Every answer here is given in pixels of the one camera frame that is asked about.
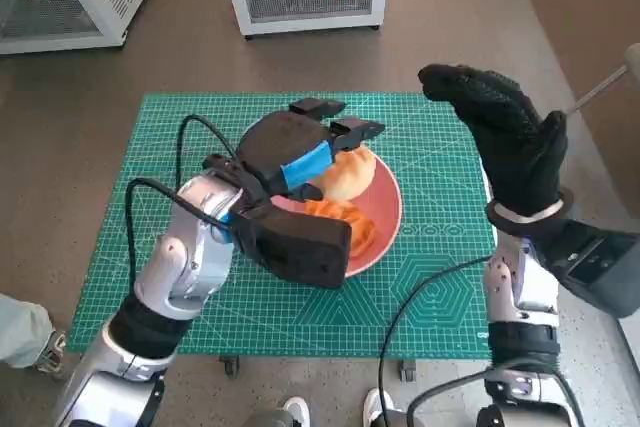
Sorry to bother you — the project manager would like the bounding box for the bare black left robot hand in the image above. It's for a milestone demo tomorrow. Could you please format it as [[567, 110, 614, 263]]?
[[234, 96, 387, 203]]

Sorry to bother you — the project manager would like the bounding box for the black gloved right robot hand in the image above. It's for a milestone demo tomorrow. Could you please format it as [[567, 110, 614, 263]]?
[[417, 63, 570, 221]]

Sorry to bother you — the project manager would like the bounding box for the round toy bread bun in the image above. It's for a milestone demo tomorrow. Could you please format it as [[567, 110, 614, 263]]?
[[319, 146, 376, 202]]

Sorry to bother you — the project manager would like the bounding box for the twisted orange toy bread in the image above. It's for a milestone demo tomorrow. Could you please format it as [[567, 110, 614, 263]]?
[[303, 198, 376, 256]]

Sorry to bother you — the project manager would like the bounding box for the pink bowl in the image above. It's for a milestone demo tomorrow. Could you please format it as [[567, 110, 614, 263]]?
[[239, 116, 404, 278]]

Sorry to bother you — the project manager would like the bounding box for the grey metal chair leg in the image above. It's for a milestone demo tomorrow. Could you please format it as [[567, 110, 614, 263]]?
[[569, 41, 640, 116]]

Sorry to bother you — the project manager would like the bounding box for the green cutting mat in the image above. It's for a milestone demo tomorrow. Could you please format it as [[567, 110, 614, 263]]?
[[67, 91, 494, 359]]

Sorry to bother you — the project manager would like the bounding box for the white board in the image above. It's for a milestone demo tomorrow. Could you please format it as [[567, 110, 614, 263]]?
[[617, 316, 640, 378]]

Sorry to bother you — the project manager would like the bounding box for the white shoe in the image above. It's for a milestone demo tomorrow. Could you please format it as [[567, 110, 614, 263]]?
[[362, 387, 396, 427], [281, 396, 310, 427]]

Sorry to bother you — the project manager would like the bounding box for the person's shoe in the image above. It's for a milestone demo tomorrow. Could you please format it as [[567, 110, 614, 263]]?
[[35, 329, 69, 381]]

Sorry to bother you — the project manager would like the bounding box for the person's leg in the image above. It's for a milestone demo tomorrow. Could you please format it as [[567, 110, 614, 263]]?
[[0, 294, 55, 369]]

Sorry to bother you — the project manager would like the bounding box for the black cable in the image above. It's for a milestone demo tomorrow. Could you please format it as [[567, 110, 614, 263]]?
[[405, 365, 586, 427], [124, 176, 236, 293], [175, 114, 241, 188], [378, 255, 489, 427]]

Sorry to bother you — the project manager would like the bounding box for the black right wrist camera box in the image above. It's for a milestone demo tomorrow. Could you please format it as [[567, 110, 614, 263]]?
[[529, 219, 640, 319]]

